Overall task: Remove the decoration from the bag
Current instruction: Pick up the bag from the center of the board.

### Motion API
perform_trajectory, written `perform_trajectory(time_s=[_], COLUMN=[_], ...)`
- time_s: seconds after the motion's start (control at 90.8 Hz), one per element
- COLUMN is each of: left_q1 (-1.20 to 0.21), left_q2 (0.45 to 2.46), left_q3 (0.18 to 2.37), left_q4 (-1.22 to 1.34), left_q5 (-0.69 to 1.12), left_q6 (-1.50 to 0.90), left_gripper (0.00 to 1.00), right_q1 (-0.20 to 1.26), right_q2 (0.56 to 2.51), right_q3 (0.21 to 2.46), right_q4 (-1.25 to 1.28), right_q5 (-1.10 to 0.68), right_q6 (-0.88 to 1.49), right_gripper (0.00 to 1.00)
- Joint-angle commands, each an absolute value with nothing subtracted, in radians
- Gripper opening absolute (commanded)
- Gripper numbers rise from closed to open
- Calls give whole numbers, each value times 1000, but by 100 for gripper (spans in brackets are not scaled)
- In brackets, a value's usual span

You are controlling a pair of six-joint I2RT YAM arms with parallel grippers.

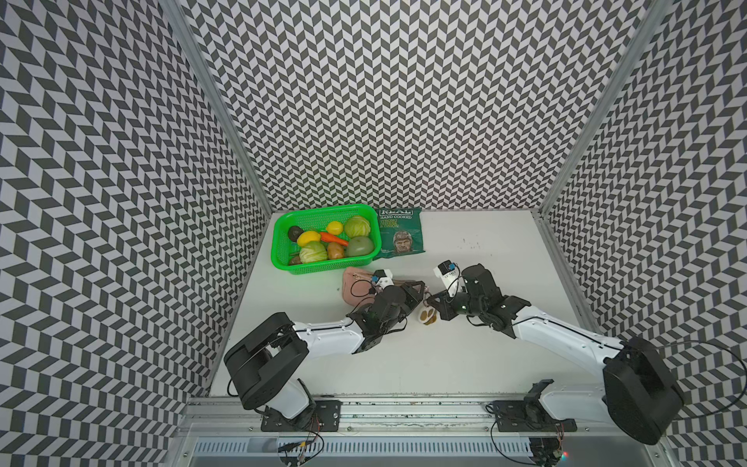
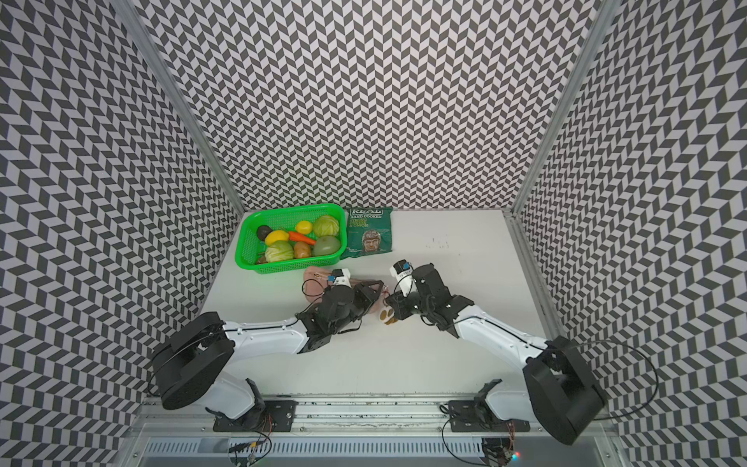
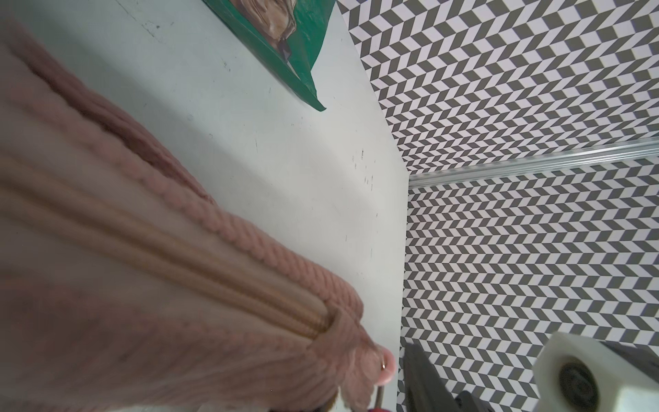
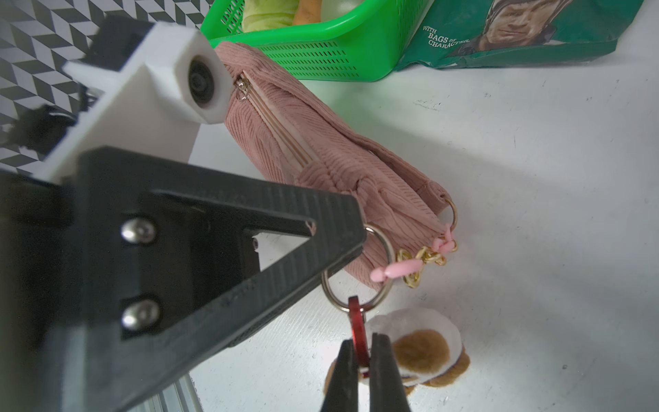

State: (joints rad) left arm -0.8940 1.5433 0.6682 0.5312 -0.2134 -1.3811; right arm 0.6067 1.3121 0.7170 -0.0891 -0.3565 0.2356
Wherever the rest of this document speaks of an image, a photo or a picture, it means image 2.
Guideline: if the green plastic basket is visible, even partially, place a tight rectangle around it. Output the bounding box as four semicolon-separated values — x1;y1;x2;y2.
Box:
235;204;347;274

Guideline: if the brown toy potato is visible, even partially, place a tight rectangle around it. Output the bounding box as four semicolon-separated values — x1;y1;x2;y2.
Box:
294;241;312;259

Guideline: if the brown bear keychain decoration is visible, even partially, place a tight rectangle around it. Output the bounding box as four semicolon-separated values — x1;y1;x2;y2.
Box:
379;307;398;325

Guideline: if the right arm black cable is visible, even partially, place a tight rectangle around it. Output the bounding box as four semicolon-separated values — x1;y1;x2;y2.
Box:
571;339;661;422

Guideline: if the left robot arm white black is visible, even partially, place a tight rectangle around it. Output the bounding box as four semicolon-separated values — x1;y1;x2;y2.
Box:
147;276;384;431

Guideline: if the pink corduroy bag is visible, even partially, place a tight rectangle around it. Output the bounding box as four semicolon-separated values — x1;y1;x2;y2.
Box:
302;267;389;316

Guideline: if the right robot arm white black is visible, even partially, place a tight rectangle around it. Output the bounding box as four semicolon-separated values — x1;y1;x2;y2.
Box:
387;260;608;446

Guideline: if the yellow toy lemon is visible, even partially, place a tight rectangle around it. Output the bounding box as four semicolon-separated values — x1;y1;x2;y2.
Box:
295;220;313;235

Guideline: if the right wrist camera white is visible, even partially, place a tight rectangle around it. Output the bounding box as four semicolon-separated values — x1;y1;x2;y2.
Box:
390;260;414;297

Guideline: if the dark toy avocado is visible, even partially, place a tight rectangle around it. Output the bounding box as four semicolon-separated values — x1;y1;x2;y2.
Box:
256;225;274;241

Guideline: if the left corner aluminium post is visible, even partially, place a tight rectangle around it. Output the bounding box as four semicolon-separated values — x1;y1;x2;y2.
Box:
111;0;245;215

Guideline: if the yellow toy pepper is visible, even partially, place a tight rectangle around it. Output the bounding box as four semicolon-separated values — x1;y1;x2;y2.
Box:
264;230;290;246

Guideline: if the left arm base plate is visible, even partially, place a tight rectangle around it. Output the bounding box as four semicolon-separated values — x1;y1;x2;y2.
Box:
213;398;298;433

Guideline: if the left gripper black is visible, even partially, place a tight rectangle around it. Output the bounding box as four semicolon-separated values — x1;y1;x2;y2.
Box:
331;279;383;335

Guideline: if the green toy mango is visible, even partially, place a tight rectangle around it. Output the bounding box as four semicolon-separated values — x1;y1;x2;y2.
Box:
312;235;342;257

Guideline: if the right corner aluminium post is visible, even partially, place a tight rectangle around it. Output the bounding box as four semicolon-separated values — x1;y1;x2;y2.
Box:
510;0;622;216

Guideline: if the right base wiring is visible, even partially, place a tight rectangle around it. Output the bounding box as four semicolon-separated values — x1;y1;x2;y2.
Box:
438;404;521;467

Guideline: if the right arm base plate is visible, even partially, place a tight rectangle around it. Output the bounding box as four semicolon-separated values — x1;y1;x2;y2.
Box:
440;400;531;433

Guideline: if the base wiring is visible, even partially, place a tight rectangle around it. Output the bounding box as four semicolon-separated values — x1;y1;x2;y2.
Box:
228;407;281;467
438;404;521;467

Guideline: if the left base wiring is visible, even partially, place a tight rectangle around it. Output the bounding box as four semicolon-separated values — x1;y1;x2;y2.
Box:
228;407;281;467

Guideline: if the aluminium front rail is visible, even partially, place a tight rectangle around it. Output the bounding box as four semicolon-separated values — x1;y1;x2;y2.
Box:
133;392;614;440

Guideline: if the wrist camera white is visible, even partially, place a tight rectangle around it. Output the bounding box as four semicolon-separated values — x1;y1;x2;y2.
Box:
328;269;351;288
390;260;414;297

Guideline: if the green toy cabbage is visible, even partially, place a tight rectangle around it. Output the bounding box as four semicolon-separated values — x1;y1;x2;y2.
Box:
312;214;340;237

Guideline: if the light green toy lettuce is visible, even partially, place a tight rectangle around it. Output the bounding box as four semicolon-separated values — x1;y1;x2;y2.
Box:
265;241;295;263

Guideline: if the corner aluminium post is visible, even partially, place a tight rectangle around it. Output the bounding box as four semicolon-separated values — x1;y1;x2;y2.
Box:
111;0;245;215
510;0;622;216

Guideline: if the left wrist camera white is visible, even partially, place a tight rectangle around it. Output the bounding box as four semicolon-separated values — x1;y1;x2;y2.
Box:
328;269;351;288

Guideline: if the orange toy carrot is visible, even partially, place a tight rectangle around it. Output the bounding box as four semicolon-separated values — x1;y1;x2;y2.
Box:
288;232;316;245

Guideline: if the green crisps packet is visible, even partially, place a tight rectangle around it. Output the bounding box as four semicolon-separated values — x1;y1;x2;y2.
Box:
342;207;393;259

